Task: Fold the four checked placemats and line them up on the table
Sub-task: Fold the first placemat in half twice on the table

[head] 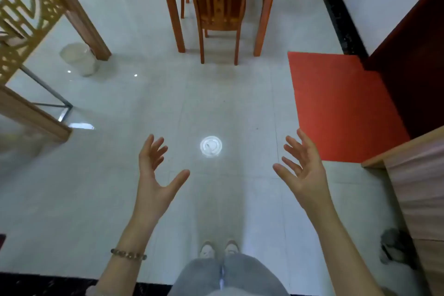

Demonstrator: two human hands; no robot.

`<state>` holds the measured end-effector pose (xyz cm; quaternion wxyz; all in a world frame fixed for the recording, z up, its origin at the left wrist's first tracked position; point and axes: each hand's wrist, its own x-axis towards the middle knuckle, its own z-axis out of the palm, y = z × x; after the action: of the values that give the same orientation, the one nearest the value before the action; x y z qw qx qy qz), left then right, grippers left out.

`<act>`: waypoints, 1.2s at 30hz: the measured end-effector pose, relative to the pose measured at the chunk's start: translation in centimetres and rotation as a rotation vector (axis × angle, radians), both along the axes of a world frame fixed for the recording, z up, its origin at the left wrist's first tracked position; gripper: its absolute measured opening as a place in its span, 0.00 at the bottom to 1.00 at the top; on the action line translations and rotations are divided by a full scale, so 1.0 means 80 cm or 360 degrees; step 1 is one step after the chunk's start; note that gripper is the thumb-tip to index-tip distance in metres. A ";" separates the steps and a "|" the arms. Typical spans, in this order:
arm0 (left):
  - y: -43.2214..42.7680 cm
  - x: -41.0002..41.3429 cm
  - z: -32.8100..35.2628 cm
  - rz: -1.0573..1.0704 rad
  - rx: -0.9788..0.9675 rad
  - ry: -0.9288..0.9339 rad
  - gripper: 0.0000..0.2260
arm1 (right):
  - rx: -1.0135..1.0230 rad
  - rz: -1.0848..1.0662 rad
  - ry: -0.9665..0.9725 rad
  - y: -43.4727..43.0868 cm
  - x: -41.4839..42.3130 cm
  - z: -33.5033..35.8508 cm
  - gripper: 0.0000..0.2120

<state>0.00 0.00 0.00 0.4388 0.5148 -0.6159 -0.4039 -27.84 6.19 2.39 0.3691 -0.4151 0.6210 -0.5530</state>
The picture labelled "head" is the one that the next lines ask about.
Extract person's right hand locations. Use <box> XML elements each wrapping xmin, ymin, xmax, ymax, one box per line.
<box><xmin>272</xmin><ymin>128</ymin><xmax>335</xmax><ymax>216</ymax></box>

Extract person's left hand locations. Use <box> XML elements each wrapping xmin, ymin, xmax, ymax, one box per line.
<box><xmin>134</xmin><ymin>134</ymin><xmax>191</xmax><ymax>222</ymax></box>

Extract person's right forearm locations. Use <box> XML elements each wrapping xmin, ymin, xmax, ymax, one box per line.
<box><xmin>305</xmin><ymin>198</ymin><xmax>384</xmax><ymax>296</ymax></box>

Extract person's left forearm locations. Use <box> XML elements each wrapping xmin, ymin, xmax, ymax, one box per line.
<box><xmin>93</xmin><ymin>214</ymin><xmax>160</xmax><ymax>296</ymax></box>

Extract person's left white shoe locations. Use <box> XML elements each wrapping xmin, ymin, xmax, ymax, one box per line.
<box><xmin>198</xmin><ymin>240</ymin><xmax>216</xmax><ymax>260</ymax></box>

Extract person's white shoe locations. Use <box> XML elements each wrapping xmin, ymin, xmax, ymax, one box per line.
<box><xmin>198</xmin><ymin>240</ymin><xmax>216</xmax><ymax>260</ymax></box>
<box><xmin>224</xmin><ymin>239</ymin><xmax>241</xmax><ymax>257</ymax></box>

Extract person's right white shoe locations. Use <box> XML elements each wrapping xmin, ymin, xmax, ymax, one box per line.
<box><xmin>224</xmin><ymin>239</ymin><xmax>241</xmax><ymax>257</ymax></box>

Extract person's grey trousers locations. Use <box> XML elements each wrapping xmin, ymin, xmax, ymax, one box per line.
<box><xmin>167</xmin><ymin>253</ymin><xmax>290</xmax><ymax>296</ymax></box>

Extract red floor mat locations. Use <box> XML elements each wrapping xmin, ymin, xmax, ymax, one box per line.
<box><xmin>287</xmin><ymin>50</ymin><xmax>412</xmax><ymax>165</ymax></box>

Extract grey slipper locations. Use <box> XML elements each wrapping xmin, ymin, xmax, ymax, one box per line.
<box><xmin>379</xmin><ymin>245</ymin><xmax>419</xmax><ymax>270</ymax></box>
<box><xmin>380</xmin><ymin>227</ymin><xmax>410</xmax><ymax>250</ymax></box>

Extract light wood cabinet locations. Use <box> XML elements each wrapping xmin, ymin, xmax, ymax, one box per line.
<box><xmin>360</xmin><ymin>125</ymin><xmax>444</xmax><ymax>296</ymax></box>

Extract cream waste bin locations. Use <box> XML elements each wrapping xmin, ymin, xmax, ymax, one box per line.
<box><xmin>59</xmin><ymin>42</ymin><xmax>100</xmax><ymax>77</ymax></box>

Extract dark red wooden door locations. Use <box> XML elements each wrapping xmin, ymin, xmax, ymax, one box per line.
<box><xmin>363</xmin><ymin>0</ymin><xmax>444</xmax><ymax>140</ymax></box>

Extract wooden dining table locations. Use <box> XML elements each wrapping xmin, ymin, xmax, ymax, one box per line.
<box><xmin>154</xmin><ymin>0</ymin><xmax>286</xmax><ymax>58</ymax></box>

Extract gold lattice wooden partition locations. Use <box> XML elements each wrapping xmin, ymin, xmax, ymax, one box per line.
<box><xmin>0</xmin><ymin>0</ymin><xmax>112</xmax><ymax>144</ymax></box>

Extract wooden dining chair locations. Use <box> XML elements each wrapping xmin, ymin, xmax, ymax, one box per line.
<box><xmin>184</xmin><ymin>0</ymin><xmax>253</xmax><ymax>66</ymax></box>

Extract beaded bracelet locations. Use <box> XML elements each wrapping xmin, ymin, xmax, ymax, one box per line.
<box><xmin>110</xmin><ymin>248</ymin><xmax>148</xmax><ymax>261</ymax></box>

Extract chrome metal frame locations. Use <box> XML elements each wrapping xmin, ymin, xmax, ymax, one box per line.
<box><xmin>19</xmin><ymin>64</ymin><xmax>74</xmax><ymax>123</ymax></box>

